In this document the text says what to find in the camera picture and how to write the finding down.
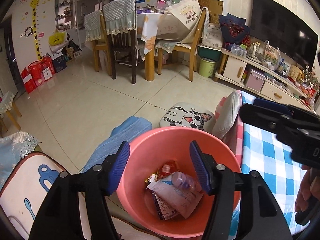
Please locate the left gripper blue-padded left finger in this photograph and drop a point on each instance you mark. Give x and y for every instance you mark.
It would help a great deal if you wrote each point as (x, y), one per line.
(59, 214)

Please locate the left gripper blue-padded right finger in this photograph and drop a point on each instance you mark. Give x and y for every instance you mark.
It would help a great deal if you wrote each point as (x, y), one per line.
(260, 215)

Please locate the red snack bag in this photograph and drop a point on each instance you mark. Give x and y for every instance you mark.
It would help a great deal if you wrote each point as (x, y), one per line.
(168, 168)

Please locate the pink plastic trash bin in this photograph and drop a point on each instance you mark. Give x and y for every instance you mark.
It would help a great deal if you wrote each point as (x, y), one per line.
(148, 153)

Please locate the clear plastic wipes packet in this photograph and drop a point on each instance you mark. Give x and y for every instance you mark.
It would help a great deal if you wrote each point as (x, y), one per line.
(186, 182)

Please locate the milk carton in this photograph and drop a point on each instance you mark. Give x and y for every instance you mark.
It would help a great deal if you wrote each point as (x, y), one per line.
(164, 210)

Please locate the yellow chip bag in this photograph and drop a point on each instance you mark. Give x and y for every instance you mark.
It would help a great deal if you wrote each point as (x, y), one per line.
(153, 177)

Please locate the person's right hand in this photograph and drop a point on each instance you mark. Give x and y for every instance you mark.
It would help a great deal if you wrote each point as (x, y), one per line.
(307, 189)

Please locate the blue white checkered tablecloth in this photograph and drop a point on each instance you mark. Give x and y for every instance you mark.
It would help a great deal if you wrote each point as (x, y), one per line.
(257, 149)

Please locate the pink storage box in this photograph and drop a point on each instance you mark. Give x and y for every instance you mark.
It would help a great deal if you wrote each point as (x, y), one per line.
(254, 80)

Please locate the cream tv cabinet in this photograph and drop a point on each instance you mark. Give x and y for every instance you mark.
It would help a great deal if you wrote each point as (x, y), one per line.
(234, 69)

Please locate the black flat television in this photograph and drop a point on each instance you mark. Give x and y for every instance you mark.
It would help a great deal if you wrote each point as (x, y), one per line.
(284, 30)

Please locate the green waste bin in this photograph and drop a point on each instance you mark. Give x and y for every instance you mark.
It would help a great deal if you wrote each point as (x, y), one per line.
(206, 67)

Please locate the cat face cushion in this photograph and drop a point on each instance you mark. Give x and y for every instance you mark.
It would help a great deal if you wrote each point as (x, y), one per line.
(184, 114)

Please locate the dark blue flower bouquet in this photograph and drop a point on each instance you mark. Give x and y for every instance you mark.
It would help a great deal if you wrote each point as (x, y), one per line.
(233, 29)

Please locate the red gift boxes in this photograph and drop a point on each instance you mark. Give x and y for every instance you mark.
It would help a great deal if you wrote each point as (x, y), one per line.
(37, 73)

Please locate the wooden chair with bag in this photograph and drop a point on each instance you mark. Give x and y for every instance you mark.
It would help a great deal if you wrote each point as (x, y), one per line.
(187, 45)

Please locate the beige canvas tote bag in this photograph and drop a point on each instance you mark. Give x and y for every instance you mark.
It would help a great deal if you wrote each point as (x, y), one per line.
(178, 20)

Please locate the dark wooden chair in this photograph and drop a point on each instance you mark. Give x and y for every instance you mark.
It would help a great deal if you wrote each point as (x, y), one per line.
(120, 17)

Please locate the giraffe height wall sticker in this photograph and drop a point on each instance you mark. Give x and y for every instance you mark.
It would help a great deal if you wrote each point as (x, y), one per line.
(34, 5)

